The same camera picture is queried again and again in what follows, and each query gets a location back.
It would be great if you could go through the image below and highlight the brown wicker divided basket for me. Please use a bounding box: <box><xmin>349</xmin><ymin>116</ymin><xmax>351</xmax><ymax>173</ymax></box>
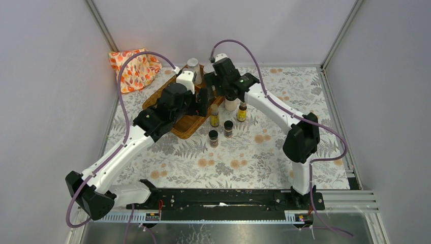
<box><xmin>133</xmin><ymin>74</ymin><xmax>225</xmax><ymax>141</ymax></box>

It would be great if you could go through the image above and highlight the orange floral cloth bag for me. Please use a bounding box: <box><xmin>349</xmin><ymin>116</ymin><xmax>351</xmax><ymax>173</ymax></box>
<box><xmin>108</xmin><ymin>48</ymin><xmax>162</xmax><ymax>94</ymax></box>

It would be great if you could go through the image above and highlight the blue label pellet jar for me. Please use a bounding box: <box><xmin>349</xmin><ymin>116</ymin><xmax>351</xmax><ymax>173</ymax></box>
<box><xmin>203</xmin><ymin>64</ymin><xmax>214</xmax><ymax>75</ymax></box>
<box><xmin>187</xmin><ymin>58</ymin><xmax>202</xmax><ymax>85</ymax></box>

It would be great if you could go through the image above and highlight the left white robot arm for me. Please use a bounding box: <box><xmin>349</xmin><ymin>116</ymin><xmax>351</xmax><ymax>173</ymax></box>
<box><xmin>65</xmin><ymin>83</ymin><xmax>212</xmax><ymax>220</ymax></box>

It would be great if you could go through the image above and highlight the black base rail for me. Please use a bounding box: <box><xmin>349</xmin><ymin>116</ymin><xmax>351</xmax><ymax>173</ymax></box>
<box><xmin>127</xmin><ymin>188</ymin><xmax>325</xmax><ymax>222</ymax></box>

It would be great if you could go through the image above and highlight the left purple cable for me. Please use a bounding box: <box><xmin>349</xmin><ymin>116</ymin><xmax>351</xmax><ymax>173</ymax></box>
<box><xmin>66</xmin><ymin>51</ymin><xmax>181</xmax><ymax>244</ymax></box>

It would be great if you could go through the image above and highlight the dark spice jar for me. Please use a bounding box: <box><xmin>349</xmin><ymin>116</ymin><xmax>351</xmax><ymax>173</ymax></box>
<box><xmin>224</xmin><ymin>120</ymin><xmax>233</xmax><ymax>138</ymax></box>
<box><xmin>208</xmin><ymin>130</ymin><xmax>219</xmax><ymax>148</ymax></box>

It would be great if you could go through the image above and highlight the dark spice jar left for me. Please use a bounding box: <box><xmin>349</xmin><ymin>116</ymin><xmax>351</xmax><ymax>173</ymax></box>
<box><xmin>208</xmin><ymin>130</ymin><xmax>219</xmax><ymax>148</ymax></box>

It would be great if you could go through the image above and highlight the purple cable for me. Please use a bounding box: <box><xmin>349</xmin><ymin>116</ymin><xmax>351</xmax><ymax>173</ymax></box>
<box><xmin>209</xmin><ymin>39</ymin><xmax>354</xmax><ymax>238</ymax></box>
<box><xmin>66</xmin><ymin>51</ymin><xmax>181</xmax><ymax>244</ymax></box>

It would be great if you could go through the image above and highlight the aluminium frame rail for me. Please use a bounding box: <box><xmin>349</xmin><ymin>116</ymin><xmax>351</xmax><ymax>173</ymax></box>
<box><xmin>84</xmin><ymin>0</ymin><xmax>119</xmax><ymax>52</ymax></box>

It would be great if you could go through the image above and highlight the dark spice jar right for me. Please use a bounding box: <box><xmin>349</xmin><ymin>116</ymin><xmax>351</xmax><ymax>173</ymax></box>
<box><xmin>224</xmin><ymin>120</ymin><xmax>233</xmax><ymax>138</ymax></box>

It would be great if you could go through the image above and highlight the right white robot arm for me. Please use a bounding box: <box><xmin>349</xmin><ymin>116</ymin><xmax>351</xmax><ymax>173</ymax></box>
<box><xmin>204</xmin><ymin>53</ymin><xmax>320</xmax><ymax>209</ymax></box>

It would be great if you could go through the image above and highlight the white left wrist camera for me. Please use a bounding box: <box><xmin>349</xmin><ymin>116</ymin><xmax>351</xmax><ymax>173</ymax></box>
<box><xmin>176</xmin><ymin>70</ymin><xmax>196</xmax><ymax>94</ymax></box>

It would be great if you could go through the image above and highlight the floral patterned table mat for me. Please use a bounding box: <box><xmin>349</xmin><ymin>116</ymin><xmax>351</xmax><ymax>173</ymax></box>
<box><xmin>115</xmin><ymin>67</ymin><xmax>333</xmax><ymax>189</ymax></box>

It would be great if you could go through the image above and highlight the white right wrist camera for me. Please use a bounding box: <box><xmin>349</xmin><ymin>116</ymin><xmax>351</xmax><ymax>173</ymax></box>
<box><xmin>214</xmin><ymin>53</ymin><xmax>228</xmax><ymax>64</ymax></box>

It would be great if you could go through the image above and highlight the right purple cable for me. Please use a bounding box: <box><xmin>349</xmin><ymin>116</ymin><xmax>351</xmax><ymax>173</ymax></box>
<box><xmin>209</xmin><ymin>39</ymin><xmax>354</xmax><ymax>238</ymax></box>

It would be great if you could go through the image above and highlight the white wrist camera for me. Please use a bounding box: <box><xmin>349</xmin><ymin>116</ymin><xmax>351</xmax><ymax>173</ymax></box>
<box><xmin>176</xmin><ymin>70</ymin><xmax>196</xmax><ymax>94</ymax></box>
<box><xmin>214</xmin><ymin>53</ymin><xmax>228</xmax><ymax>64</ymax></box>

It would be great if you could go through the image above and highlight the yellow label sauce bottle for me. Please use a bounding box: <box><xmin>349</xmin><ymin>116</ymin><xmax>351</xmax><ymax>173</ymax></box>
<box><xmin>210</xmin><ymin>104</ymin><xmax>220</xmax><ymax>127</ymax></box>

